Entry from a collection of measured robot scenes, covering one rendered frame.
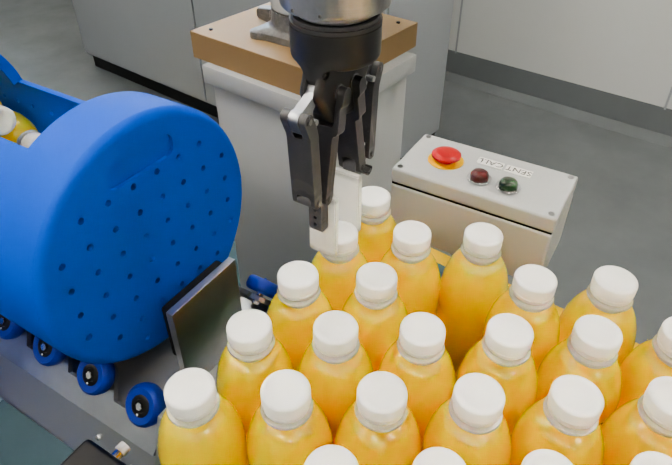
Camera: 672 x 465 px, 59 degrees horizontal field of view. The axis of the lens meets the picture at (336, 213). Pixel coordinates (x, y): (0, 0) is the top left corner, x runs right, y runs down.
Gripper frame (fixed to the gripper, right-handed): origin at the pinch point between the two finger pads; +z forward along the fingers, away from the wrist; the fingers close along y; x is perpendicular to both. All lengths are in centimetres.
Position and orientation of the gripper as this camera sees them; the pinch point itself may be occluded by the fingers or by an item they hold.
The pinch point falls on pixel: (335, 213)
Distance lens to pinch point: 59.3
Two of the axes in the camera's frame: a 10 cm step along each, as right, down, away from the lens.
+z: 0.0, 8.0, 6.1
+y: -5.2, 5.2, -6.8
